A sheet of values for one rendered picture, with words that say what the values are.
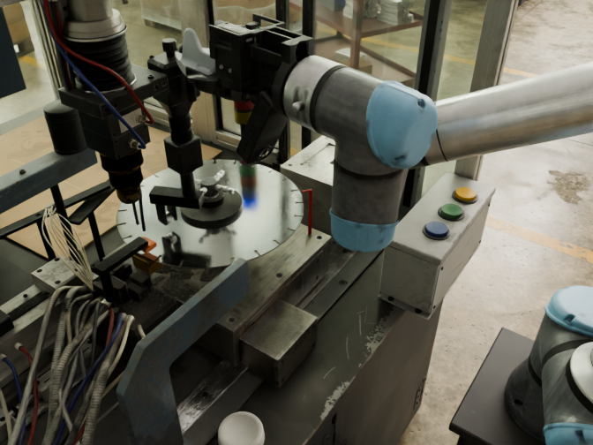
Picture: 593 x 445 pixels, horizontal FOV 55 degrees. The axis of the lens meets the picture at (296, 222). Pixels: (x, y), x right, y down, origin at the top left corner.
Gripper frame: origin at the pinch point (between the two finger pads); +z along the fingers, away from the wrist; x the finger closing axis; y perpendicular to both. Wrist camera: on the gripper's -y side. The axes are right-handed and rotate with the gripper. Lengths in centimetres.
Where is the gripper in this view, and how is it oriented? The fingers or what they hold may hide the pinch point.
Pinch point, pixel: (191, 59)
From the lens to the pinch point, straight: 79.0
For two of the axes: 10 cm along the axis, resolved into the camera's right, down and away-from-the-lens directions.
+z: -7.2, -4.2, 5.5
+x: -6.9, 4.1, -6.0
